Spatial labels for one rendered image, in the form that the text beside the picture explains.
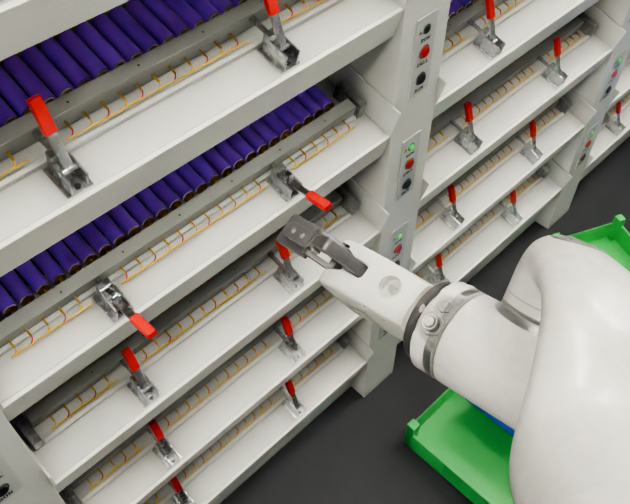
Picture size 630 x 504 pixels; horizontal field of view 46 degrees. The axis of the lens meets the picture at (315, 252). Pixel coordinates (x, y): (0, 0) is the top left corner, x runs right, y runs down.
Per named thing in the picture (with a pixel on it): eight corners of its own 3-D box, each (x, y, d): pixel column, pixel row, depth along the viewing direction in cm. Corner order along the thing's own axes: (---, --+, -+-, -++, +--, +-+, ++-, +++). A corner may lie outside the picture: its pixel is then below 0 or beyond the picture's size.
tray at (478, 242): (554, 198, 185) (581, 166, 174) (392, 342, 158) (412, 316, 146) (494, 144, 190) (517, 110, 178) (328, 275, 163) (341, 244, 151)
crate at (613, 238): (686, 325, 174) (700, 305, 168) (613, 350, 170) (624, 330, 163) (612, 234, 192) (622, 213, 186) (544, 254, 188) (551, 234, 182)
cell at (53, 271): (34, 238, 86) (67, 278, 85) (20, 247, 86) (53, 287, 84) (32, 231, 85) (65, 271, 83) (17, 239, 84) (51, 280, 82)
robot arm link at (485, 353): (460, 284, 58) (419, 387, 61) (617, 367, 50) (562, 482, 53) (509, 284, 65) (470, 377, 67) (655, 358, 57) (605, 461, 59)
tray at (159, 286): (383, 154, 108) (401, 113, 100) (8, 422, 81) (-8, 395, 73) (290, 66, 113) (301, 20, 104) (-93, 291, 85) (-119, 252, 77)
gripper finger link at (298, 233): (310, 257, 65) (261, 228, 69) (326, 272, 67) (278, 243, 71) (331, 227, 65) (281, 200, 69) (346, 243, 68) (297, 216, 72)
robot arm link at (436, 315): (416, 363, 59) (388, 345, 61) (452, 393, 66) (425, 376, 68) (474, 276, 60) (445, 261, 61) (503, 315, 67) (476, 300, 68)
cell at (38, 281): (18, 248, 85) (51, 288, 84) (4, 257, 85) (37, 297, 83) (15, 240, 84) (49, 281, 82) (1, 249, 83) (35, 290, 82)
